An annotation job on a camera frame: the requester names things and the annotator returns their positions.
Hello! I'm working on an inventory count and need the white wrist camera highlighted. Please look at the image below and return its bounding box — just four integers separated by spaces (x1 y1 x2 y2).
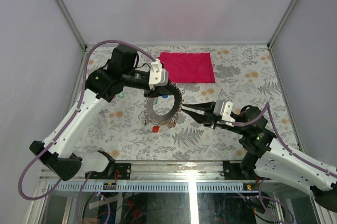
213 100 235 123
148 59 169 90

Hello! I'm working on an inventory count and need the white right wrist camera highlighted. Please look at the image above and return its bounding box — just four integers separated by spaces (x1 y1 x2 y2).
213 100 235 123

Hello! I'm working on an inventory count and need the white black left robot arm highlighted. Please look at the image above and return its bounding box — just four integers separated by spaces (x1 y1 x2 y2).
29 40 169 181

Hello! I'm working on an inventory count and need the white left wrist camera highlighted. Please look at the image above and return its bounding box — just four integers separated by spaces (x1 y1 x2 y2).
148 59 169 90

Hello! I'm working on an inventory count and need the red tag key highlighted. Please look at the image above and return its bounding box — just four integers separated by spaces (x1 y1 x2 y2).
152 126 160 133

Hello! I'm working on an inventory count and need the red folded cloth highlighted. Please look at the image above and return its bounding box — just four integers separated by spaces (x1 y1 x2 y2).
158 52 215 83

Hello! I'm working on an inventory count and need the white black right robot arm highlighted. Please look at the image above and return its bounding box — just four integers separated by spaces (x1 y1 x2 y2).
183 100 336 212

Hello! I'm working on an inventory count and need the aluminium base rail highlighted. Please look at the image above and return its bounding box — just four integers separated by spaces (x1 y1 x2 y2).
38 159 324 182

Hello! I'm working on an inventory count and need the grey disc with key rings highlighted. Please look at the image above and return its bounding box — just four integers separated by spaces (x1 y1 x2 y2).
145 82 182 128

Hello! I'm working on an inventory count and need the white slotted cable duct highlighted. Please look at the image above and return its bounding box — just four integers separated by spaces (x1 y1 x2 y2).
55 181 258 193

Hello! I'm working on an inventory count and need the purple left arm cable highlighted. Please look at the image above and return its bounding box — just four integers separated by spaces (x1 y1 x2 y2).
17 40 157 201

